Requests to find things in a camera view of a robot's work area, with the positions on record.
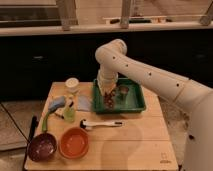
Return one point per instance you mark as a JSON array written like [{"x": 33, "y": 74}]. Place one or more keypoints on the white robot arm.
[{"x": 188, "y": 95}]

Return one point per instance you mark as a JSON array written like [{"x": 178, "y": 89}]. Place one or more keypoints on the green plastic cup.
[{"x": 69, "y": 113}]

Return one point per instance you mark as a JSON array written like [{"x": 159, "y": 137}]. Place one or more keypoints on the dark purple bowl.
[{"x": 42, "y": 147}]

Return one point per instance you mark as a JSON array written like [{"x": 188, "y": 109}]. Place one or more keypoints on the white lidded jar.
[{"x": 72, "y": 85}]

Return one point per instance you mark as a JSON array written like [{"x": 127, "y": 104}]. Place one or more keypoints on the black bar at table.
[{"x": 33, "y": 126}]

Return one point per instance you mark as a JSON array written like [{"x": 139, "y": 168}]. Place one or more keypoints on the dark grape bunch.
[{"x": 108, "y": 99}]

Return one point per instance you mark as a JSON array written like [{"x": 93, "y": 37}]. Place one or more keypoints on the orange bowl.
[{"x": 74, "y": 143}]

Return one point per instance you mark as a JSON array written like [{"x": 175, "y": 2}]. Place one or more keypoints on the green plastic tray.
[{"x": 134, "y": 102}]

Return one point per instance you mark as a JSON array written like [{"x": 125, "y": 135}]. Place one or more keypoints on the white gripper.
[{"x": 105, "y": 86}]

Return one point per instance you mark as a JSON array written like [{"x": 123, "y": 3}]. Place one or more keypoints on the white handled kitchen tool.
[{"x": 89, "y": 125}]

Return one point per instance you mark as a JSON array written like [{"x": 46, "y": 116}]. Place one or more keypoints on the grey folded cloth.
[{"x": 84, "y": 104}]

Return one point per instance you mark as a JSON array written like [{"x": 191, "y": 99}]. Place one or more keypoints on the small black marker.
[{"x": 58, "y": 115}]

